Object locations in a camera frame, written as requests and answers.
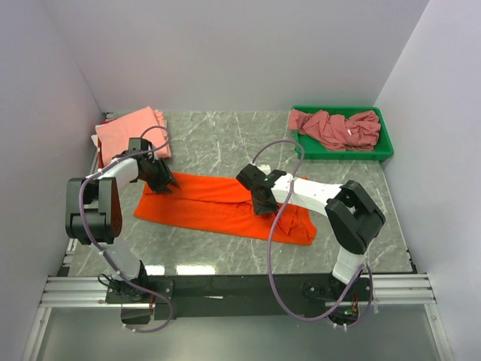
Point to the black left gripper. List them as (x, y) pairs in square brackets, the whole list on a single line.
[(160, 186)]

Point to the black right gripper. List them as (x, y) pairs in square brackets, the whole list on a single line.
[(258, 210)]

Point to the orange t-shirt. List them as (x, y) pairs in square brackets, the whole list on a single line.
[(205, 203)]

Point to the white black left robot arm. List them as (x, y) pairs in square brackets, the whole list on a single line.
[(93, 213)]

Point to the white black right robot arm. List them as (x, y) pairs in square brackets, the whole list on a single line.
[(355, 218)]

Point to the folded pink t-shirt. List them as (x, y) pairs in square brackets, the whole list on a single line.
[(132, 126)]

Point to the green plastic tray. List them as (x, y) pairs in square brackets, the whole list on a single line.
[(315, 151)]

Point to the folded white t-shirt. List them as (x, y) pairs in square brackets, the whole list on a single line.
[(94, 141)]

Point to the black base crossbar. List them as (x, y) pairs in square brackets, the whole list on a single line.
[(307, 295)]

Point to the dusty rose t-shirt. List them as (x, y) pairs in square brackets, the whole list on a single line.
[(335, 132)]

